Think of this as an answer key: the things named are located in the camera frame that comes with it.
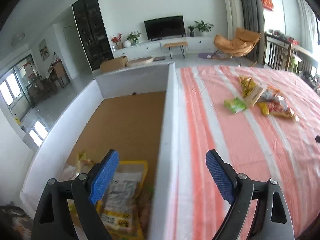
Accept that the yellow red chicken feet bag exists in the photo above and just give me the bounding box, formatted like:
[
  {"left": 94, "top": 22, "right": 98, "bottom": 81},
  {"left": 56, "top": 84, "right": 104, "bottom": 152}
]
[{"left": 257, "top": 102, "right": 299, "bottom": 121}]

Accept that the yellow peanut snack bag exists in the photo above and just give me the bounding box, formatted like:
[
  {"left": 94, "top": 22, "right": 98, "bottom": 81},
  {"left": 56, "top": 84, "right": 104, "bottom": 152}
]
[{"left": 97, "top": 160, "right": 148, "bottom": 239}]

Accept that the long cream biscuit pack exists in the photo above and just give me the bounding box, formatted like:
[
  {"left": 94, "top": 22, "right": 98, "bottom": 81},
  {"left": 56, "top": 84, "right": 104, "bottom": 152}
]
[{"left": 244, "top": 85, "right": 266, "bottom": 107}]

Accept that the green wafer snack pack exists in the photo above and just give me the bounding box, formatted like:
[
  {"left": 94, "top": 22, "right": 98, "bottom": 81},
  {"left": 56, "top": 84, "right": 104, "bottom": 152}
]
[{"left": 223, "top": 97, "right": 247, "bottom": 114}]

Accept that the green-yellow walnut snack bag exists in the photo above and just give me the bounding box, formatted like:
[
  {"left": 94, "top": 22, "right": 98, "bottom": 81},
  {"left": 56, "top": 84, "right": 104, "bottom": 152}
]
[{"left": 58, "top": 148, "right": 97, "bottom": 182}]

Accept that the striped orange tablecloth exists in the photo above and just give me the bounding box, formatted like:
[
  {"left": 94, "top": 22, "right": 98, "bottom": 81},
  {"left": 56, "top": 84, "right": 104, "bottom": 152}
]
[{"left": 166, "top": 66, "right": 319, "bottom": 239}]

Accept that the orange dried meat bag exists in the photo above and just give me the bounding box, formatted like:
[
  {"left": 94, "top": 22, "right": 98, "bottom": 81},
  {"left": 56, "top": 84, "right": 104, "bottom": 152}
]
[{"left": 260, "top": 87, "right": 285, "bottom": 105}]

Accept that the small yellow snack bag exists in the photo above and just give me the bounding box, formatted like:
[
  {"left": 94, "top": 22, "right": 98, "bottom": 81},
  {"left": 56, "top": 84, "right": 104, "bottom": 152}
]
[{"left": 239, "top": 76, "right": 258, "bottom": 99}]

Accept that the dark wooden dining chair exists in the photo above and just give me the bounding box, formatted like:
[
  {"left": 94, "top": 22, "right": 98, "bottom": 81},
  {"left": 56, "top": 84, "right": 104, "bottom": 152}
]
[{"left": 263, "top": 32, "right": 292, "bottom": 71}]

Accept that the orange lounge chair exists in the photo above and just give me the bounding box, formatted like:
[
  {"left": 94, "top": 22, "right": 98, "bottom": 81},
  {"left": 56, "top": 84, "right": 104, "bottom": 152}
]
[{"left": 213, "top": 27, "right": 261, "bottom": 58}]

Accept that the white cardboard box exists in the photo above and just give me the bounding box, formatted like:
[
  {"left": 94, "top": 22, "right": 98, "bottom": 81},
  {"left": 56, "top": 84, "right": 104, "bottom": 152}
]
[{"left": 20, "top": 63, "right": 178, "bottom": 239}]

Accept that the white standing air conditioner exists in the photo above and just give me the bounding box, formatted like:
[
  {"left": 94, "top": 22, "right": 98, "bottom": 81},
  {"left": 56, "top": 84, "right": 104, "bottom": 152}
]
[{"left": 225, "top": 0, "right": 244, "bottom": 40}]

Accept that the large green potted plant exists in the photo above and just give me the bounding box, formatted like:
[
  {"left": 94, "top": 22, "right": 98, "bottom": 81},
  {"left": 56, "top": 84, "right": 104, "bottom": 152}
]
[{"left": 194, "top": 21, "right": 214, "bottom": 36}]

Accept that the grey curtain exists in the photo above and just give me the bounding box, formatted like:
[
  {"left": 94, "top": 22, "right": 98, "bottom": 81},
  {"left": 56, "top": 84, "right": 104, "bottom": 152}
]
[{"left": 241, "top": 0, "right": 265, "bottom": 63}]

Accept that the small potted plant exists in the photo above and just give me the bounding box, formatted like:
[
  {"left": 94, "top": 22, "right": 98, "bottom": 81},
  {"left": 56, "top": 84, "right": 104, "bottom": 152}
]
[{"left": 188, "top": 25, "right": 195, "bottom": 37}]

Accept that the wooden bench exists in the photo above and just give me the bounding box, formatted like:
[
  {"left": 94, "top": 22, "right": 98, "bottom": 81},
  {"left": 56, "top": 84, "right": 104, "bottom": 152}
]
[{"left": 164, "top": 41, "right": 188, "bottom": 59}]

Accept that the brown cardboard box on floor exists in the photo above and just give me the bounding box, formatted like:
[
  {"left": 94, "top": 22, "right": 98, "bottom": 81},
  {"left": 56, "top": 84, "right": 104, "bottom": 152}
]
[{"left": 100, "top": 56, "right": 128, "bottom": 73}]

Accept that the white tv cabinet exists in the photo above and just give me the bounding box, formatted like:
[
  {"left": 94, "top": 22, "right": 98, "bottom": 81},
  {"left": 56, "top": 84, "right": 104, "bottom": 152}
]
[{"left": 113, "top": 36, "right": 214, "bottom": 60}]

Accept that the red flower vase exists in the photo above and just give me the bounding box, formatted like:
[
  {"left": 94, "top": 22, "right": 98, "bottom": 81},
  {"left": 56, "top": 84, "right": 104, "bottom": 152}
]
[{"left": 111, "top": 33, "right": 123, "bottom": 50}]

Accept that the white round vase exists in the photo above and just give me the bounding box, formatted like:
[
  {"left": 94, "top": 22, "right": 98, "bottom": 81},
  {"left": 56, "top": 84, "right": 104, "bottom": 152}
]
[{"left": 123, "top": 40, "right": 131, "bottom": 48}]

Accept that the black flat television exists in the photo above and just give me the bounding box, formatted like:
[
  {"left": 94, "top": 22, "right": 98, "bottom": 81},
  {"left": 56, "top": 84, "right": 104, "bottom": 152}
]
[{"left": 144, "top": 16, "right": 185, "bottom": 40}]

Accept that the green plant by vase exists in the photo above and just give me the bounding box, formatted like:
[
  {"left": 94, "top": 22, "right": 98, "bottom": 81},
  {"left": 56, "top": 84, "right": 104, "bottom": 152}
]
[{"left": 127, "top": 31, "right": 141, "bottom": 46}]

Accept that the black display cabinet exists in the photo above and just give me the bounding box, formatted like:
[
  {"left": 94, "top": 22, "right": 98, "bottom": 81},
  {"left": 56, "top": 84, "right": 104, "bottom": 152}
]
[{"left": 72, "top": 0, "right": 113, "bottom": 71}]

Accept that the red wall hanging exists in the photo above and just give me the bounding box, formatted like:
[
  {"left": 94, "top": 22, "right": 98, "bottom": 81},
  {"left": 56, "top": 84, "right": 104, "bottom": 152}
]
[{"left": 261, "top": 0, "right": 274, "bottom": 11}]

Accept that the framed wall painting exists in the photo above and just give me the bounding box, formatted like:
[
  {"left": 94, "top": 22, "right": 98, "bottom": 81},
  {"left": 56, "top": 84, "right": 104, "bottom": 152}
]
[{"left": 38, "top": 39, "right": 50, "bottom": 61}]

